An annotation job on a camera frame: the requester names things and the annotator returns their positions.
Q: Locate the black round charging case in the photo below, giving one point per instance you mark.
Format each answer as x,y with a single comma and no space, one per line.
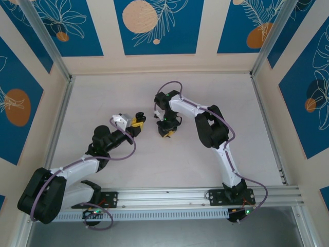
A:
140,117

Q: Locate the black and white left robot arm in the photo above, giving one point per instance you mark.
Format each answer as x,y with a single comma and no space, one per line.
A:
77,167

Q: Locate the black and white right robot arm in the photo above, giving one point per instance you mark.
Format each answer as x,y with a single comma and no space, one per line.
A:
185,108

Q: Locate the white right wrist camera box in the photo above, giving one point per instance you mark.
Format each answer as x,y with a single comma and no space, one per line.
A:
156,114

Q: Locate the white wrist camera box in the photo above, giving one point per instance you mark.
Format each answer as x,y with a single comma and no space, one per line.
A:
120,119
156,114

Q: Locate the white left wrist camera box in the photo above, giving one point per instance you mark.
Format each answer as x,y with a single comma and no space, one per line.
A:
120,119

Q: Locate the aluminium table side rail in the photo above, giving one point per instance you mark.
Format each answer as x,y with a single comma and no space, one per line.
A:
62,110
257,90

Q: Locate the aluminium front frame rail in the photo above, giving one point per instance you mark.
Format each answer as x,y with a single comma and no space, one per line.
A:
164,198

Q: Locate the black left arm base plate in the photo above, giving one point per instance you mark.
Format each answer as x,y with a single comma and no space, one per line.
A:
110,199

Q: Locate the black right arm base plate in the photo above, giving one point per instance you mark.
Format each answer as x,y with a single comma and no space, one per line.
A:
216,196

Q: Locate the aluminium corner post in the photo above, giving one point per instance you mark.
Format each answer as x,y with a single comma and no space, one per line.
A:
48,41
270,38

